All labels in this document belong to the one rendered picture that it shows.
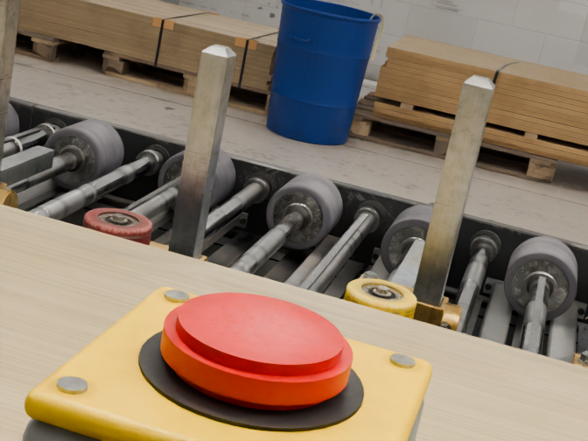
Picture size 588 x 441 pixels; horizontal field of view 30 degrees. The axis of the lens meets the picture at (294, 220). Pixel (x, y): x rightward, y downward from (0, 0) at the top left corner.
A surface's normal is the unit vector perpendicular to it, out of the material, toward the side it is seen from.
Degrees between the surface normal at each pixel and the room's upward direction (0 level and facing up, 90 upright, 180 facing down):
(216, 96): 90
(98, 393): 0
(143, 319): 0
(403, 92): 90
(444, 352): 0
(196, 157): 90
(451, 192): 90
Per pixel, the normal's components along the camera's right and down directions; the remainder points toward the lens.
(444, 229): -0.25, 0.24
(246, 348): 0.19, -0.94
